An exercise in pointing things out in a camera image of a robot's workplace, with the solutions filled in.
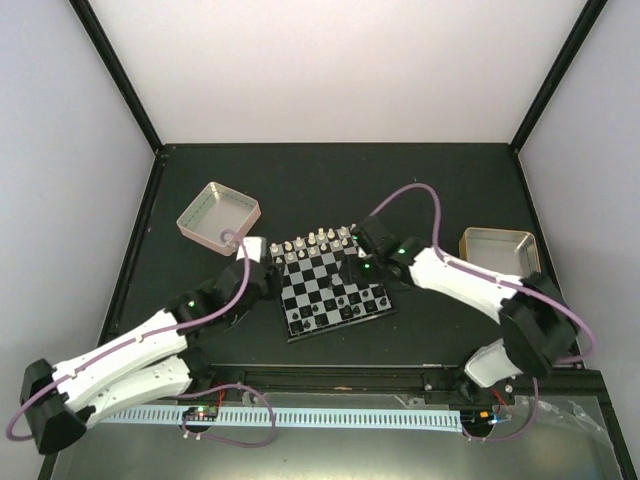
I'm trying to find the gold rectangular tin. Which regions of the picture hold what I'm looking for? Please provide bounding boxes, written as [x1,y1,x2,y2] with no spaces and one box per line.
[459,227,541,277]

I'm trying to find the black frame post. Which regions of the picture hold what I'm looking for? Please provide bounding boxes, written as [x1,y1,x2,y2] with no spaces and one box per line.
[509,0,609,151]
[67,0,164,154]

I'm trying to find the loop purple cable right base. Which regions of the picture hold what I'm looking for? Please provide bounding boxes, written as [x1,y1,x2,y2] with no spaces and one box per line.
[462,379,541,444]

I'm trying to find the white cable duct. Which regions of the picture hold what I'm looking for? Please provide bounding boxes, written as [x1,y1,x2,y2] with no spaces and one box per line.
[105,405,462,433]

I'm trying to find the black frame post left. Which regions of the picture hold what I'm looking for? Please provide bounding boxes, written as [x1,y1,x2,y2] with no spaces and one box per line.
[67,0,164,154]

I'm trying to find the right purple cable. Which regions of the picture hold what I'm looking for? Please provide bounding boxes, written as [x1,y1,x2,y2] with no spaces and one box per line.
[372,183,599,364]

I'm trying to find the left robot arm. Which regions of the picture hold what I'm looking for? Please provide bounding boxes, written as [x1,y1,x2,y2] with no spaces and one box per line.
[19,260,282,455]

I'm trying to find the left circuit board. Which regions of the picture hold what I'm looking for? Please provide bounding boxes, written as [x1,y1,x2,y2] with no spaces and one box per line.
[183,406,219,422]

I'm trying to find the black white chessboard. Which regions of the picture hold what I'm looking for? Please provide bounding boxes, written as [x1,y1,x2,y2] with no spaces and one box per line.
[269,226,396,342]

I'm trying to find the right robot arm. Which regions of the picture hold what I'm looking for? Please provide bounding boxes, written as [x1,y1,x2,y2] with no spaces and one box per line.
[339,216,578,403]

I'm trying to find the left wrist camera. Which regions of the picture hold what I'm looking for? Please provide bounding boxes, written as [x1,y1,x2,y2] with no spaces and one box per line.
[236,236,267,263]

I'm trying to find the pink square tin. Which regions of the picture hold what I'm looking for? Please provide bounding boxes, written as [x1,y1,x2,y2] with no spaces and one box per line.
[176,182,261,256]

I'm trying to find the loop purple cable base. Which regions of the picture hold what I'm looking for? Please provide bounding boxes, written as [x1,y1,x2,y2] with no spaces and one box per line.
[180,383,277,447]
[462,379,541,444]

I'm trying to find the loop purple cable left base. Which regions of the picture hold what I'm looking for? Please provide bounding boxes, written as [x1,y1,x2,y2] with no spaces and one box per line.
[180,383,277,447]

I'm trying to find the black frame post right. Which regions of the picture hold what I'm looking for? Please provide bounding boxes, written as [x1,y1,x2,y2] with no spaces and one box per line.
[509,0,609,151]

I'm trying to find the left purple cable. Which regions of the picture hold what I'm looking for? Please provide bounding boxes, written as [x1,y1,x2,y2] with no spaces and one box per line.
[5,228,252,444]

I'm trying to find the purple cable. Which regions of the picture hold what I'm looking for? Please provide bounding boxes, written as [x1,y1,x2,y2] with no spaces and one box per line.
[372,183,599,364]
[5,228,252,444]

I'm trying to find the black aluminium rail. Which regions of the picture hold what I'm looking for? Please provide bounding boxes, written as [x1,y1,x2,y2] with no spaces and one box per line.
[74,364,606,401]

